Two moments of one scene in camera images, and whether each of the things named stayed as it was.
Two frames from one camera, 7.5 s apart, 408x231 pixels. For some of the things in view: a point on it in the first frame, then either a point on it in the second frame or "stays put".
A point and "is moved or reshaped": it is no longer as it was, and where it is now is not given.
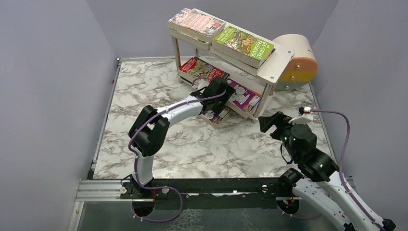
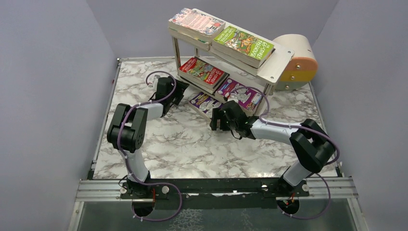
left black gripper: (218, 90) -> (175, 92)
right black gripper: (272, 122) -> (218, 117)
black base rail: (214, 194) stays put
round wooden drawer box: (303, 66) stays put
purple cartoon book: (216, 117) is moved or reshaped
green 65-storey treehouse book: (250, 50) stays put
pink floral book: (195, 23) stays put
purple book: (244, 97) is moved or reshaped
